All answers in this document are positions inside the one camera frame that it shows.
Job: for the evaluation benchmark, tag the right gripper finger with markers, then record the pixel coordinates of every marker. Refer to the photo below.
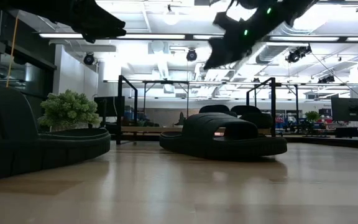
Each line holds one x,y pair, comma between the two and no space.
238,54
222,46

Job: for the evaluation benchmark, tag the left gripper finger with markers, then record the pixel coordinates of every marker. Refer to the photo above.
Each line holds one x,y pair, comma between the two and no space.
110,32
101,18

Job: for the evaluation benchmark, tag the wooden shelf with black legs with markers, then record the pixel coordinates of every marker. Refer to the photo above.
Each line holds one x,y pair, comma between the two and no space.
148,129

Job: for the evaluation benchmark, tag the black ceiling spotlight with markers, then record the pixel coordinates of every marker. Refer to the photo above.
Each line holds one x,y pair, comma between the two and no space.
295,56
191,55
326,79
89,59

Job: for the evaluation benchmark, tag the black monitor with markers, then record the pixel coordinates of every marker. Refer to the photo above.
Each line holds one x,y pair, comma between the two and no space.
350,109
109,105

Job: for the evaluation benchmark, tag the red sign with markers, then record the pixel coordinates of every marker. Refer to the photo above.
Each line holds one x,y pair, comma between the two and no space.
279,119

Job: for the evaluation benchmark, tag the green artificial plant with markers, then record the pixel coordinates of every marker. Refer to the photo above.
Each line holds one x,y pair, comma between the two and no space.
68,109

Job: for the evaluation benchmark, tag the background potted plant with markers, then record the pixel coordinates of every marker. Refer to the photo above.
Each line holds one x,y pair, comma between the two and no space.
312,115

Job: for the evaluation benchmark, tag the dark background desk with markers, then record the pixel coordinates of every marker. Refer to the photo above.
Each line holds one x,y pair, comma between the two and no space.
353,132

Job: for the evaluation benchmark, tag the silver ventilation duct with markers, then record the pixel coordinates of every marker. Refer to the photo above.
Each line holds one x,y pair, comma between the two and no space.
272,53

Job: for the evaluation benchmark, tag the black metal station frame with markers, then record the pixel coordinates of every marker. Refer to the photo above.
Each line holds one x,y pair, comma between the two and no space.
297,102
166,82

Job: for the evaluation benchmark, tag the black metal table frame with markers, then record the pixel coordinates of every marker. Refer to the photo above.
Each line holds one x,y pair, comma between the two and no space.
337,143

